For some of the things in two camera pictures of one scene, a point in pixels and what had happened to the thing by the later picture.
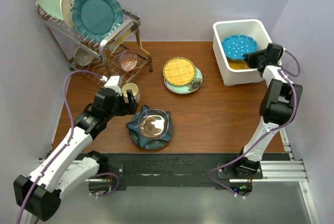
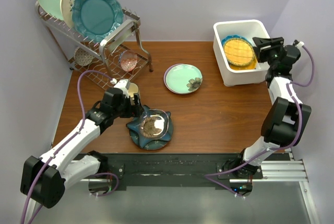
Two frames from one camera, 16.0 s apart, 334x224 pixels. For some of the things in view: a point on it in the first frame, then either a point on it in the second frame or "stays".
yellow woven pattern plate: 179,71 -> 238,51
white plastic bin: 253,28 stays
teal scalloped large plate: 96,13 stays
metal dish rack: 104,61 stays
